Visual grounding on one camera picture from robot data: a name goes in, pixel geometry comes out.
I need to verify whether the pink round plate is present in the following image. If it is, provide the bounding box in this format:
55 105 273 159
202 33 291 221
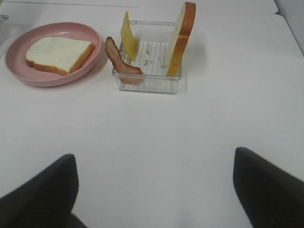
5 22 102 86

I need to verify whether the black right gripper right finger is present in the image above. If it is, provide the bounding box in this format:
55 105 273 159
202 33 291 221
233 147 304 228

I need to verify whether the clear plastic right tray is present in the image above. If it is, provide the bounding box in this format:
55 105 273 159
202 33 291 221
112 20 182 94

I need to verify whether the bacon strip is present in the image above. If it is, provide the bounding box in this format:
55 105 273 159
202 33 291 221
104 37 143 85

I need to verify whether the bread slice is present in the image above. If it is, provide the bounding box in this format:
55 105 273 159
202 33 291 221
166 2 196 76
25 37 95 76

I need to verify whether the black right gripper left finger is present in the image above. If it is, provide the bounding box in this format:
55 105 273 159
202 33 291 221
0 154 86 228

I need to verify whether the yellow cheese slice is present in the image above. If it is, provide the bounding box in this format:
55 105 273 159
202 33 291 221
121 11 140 61

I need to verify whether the clear plastic tray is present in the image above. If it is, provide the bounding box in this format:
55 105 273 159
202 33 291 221
0 14 30 57
112 20 182 94

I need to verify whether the clear plastic left tray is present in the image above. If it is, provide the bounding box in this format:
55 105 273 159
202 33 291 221
0 14 30 57

